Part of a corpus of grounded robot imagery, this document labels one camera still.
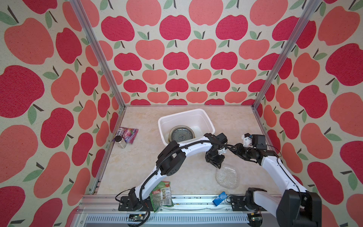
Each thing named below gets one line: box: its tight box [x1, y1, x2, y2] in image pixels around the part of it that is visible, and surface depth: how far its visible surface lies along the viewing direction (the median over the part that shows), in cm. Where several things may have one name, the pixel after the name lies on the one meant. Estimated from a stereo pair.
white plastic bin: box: [157, 108, 216, 146], surface depth 98 cm
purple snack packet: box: [113, 126, 139, 145], surface depth 103 cm
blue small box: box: [212, 191, 228, 207], surface depth 75 cm
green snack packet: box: [149, 181, 174, 213], surface depth 76 cm
